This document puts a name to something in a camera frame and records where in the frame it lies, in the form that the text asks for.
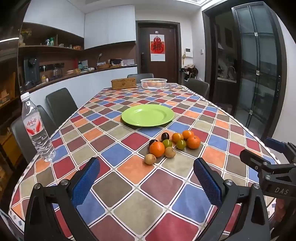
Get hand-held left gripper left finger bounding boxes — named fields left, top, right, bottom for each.
left=24, top=157, right=101, bottom=241

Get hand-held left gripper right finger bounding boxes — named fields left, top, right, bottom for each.
left=193, top=158, right=271, bottom=241

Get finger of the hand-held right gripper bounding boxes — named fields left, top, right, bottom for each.
left=265, top=137, right=296, bottom=164
left=240, top=149, right=278, bottom=173

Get large orange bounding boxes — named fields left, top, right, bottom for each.
left=149, top=141, right=165, bottom=158

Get green plate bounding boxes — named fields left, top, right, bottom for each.
left=121, top=104, right=174, bottom=127

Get person's right hand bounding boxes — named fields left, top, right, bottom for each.
left=270, top=197, right=296, bottom=232

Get clear plastic water bottle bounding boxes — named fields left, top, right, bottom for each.
left=20, top=92, right=56, bottom=162

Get black framed glass sliding door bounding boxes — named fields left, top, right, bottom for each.
left=232, top=5, right=287, bottom=139

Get dark grey dining chair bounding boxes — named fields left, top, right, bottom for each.
left=127, top=73, right=154, bottom=79
left=46, top=88, right=78, bottom=128
left=185, top=78, right=210, bottom=99
left=10, top=105, right=57, bottom=164

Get white kitchen counter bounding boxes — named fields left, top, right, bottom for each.
left=23, top=65, right=138, bottom=102

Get woven wicker box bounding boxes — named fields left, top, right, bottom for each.
left=111, top=78, right=137, bottom=90

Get pile of bags on rack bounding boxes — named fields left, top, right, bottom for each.
left=181, top=64, right=199, bottom=81

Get white mesh basket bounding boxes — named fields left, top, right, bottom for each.
left=140, top=78, right=167, bottom=90

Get black water dispenser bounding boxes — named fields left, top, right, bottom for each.
left=23, top=56, right=40, bottom=87

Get dark brown door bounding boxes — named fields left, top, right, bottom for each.
left=136, top=21, right=181, bottom=84

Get red and white door poster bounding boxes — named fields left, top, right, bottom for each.
left=150, top=34, right=165, bottom=62

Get wooden wall shelf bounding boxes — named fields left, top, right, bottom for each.
left=18, top=22, right=85, bottom=56

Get white wall cabinets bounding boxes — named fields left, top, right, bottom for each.
left=23, top=0, right=136, bottom=49

